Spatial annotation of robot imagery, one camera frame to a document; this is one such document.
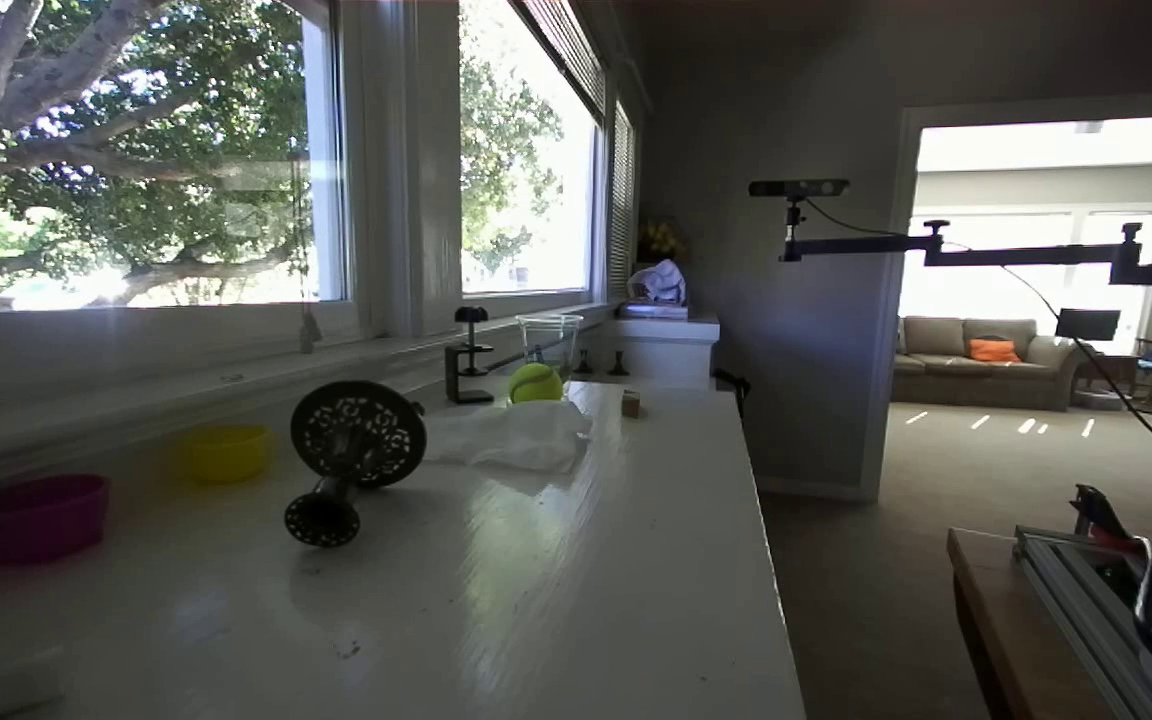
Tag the yellow plastic bowl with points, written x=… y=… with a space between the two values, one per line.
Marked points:
x=226 y=455

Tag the black music stand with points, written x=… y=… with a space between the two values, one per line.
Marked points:
x=1088 y=320

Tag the white storage box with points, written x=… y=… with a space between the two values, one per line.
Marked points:
x=664 y=350

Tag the yellow green tennis ball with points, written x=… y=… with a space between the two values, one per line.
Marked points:
x=537 y=387

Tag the small brown cork piece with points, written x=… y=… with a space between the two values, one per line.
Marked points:
x=628 y=403

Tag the black stereo camera bar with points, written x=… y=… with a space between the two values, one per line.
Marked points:
x=797 y=189

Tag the far room bright window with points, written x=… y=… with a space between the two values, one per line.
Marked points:
x=1042 y=263

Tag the wooden side table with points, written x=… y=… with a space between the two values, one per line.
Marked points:
x=1002 y=626

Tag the pink plastic bowl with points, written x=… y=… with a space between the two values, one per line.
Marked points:
x=36 y=518

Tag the orange cushion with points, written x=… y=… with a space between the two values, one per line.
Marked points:
x=992 y=350

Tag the yellow flower bunch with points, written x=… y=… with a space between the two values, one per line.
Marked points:
x=660 y=240

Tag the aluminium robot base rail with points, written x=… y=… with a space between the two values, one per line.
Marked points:
x=1097 y=614

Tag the crumpled white cloth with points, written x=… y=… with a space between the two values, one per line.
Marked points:
x=518 y=437

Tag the white framed glass window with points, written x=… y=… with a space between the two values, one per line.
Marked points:
x=523 y=172
x=139 y=160

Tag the red and black clamp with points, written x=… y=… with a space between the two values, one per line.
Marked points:
x=1107 y=520

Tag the clear plastic cup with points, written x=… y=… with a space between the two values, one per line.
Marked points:
x=554 y=342

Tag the black articulated camera mount arm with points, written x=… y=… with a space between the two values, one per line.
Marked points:
x=1002 y=250

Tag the beige sofa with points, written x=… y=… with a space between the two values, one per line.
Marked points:
x=981 y=374

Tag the narrow white framed window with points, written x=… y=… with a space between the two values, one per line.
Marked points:
x=624 y=200

